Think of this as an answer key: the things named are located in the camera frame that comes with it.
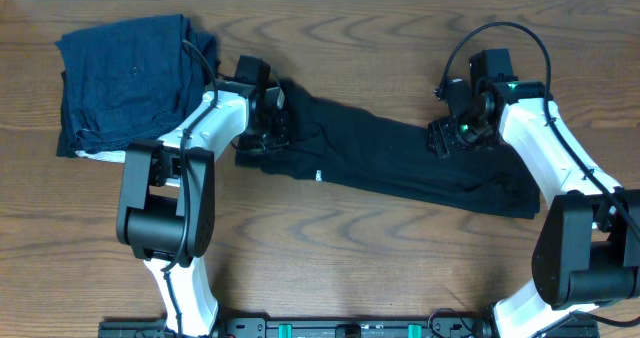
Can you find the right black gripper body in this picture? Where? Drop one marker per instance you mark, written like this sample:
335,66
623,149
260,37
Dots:
441,138

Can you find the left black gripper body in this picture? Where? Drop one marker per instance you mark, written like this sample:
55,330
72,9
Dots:
270,135

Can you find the black polo shirt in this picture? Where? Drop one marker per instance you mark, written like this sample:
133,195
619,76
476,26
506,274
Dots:
335,143

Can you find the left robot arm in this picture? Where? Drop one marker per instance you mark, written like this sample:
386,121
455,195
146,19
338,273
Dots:
166,210

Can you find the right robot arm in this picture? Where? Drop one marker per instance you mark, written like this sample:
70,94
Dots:
587,254

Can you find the folded white garment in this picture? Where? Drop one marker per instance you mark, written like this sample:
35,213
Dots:
117,156

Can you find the folded dark blue garment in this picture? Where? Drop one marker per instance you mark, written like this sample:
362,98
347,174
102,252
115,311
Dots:
136,75

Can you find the folded black garment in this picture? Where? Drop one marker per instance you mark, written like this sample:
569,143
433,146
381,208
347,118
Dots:
77,138

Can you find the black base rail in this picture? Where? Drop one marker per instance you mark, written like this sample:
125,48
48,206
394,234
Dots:
261,328

